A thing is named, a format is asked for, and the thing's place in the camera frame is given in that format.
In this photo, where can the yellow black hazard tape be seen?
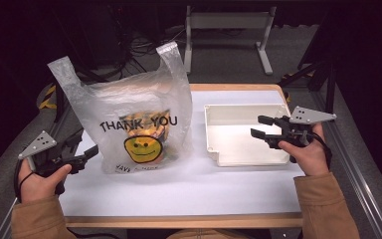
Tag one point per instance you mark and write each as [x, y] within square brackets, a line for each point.
[48, 98]

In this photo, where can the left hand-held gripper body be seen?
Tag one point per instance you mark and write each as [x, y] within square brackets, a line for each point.
[38, 144]

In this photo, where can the person's tan jacket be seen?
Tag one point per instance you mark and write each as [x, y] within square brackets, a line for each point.
[205, 234]

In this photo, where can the person's left hand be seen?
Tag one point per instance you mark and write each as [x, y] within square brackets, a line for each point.
[39, 186]

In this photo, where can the white table mat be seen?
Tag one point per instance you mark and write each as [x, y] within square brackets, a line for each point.
[179, 189]

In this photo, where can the white metal stand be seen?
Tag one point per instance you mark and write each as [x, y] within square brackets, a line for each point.
[229, 20]

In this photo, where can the yellow black chip bag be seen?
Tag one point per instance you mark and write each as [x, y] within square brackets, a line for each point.
[152, 127]

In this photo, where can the clear plastic smiley bag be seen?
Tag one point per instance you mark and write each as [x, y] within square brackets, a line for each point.
[122, 99]

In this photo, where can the person's right hand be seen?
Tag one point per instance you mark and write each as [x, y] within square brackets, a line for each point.
[311, 157]

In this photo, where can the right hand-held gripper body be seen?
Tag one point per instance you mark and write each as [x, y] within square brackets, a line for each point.
[306, 115]

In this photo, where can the white plastic box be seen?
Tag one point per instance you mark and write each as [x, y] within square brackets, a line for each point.
[242, 142]

